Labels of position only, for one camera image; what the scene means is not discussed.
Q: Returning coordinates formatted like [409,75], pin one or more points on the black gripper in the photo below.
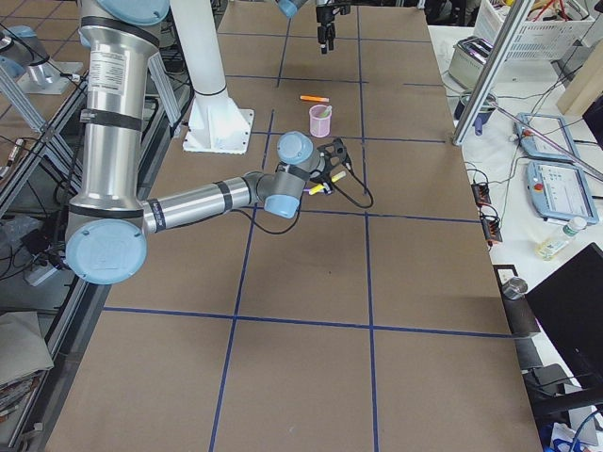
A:
[325,19]
[318,180]

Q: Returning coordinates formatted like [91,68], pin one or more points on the yellow highlighter pen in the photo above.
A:
[326,185]

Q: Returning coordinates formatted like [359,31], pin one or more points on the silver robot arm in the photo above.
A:
[108,223]
[291,7]

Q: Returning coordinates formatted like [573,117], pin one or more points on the pink mesh pen holder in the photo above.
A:
[319,127]

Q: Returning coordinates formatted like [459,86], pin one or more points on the orange highlighter pen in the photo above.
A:
[314,99]

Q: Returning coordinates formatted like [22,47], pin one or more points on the silver toaster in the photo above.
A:
[468,59]

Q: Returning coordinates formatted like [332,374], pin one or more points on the orange black connector strip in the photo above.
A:
[489,217]

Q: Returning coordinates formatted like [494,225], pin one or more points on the small metal cup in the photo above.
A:
[514,288]

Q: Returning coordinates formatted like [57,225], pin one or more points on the white plastic crate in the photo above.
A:
[535,40]

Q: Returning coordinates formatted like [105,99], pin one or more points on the clear plastic bottle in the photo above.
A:
[553,245]

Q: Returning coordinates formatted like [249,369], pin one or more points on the lower teach pendant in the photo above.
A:
[560,191]

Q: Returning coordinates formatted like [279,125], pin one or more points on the teach pendant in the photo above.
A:
[560,191]
[554,127]

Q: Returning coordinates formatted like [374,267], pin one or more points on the upper teach pendant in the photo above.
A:
[554,127]

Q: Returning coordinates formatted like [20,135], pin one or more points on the black monitor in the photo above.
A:
[568,306]

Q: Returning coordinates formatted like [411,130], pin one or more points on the white power strip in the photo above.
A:
[39,274]

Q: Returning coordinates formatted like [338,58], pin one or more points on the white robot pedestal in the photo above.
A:
[215,124]

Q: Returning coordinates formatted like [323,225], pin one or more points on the aluminium frame post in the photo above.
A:
[503,43]

